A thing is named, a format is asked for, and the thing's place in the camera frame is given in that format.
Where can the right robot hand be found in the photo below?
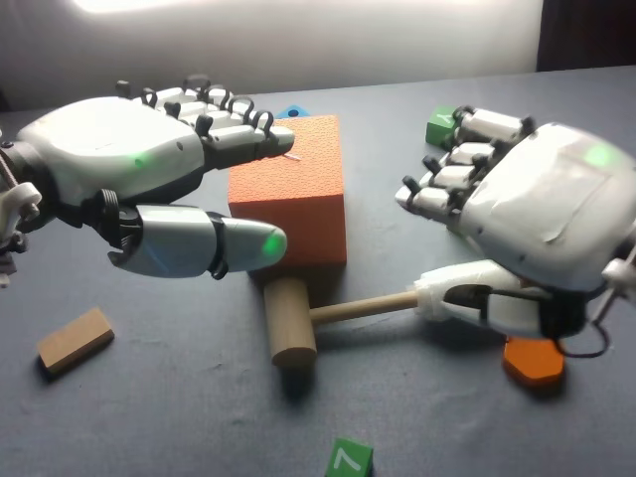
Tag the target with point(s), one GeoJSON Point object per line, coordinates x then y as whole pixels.
{"type": "Point", "coordinates": [546, 208]}

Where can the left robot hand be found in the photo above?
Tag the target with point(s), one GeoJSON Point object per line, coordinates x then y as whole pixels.
{"type": "Point", "coordinates": [109, 144]}

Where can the large orange foam block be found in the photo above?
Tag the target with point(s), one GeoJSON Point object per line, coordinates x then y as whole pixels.
{"type": "Point", "coordinates": [298, 199]}

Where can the wooden mallet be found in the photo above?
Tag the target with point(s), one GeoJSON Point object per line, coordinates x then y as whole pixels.
{"type": "Point", "coordinates": [290, 323]}

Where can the orange hexagon block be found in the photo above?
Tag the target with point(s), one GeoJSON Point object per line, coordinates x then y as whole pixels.
{"type": "Point", "coordinates": [531, 365]}

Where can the blue block with holes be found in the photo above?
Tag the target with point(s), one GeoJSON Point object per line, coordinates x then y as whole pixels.
{"type": "Point", "coordinates": [293, 111]}

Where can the tan wooden rectangular block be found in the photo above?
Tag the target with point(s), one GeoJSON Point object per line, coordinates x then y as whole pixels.
{"type": "Point", "coordinates": [74, 340]}

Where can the small green cube letter Y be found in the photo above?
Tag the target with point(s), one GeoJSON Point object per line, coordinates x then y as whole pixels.
{"type": "Point", "coordinates": [439, 131]}

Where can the grey table cloth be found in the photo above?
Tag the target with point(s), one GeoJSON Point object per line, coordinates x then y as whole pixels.
{"type": "Point", "coordinates": [199, 407]}

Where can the small green cube number 7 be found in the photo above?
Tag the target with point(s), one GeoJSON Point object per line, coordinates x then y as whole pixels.
{"type": "Point", "coordinates": [348, 459]}

